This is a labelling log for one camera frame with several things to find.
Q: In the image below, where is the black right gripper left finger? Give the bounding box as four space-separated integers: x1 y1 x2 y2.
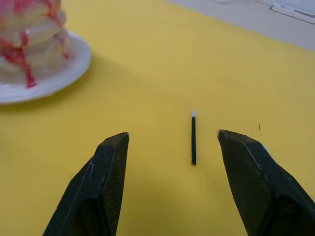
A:
42 132 130 236

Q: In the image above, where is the yellow table mat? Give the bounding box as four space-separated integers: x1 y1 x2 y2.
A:
0 0 315 236

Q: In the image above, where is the white round plate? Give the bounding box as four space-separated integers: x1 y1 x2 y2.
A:
0 31 92 104

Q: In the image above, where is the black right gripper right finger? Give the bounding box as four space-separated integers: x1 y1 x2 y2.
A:
217 129 315 236

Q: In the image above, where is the white flat device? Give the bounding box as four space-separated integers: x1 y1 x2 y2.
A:
269 2 315 25

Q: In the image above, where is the white cake with red drizzle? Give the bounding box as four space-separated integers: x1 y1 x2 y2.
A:
0 0 74 89

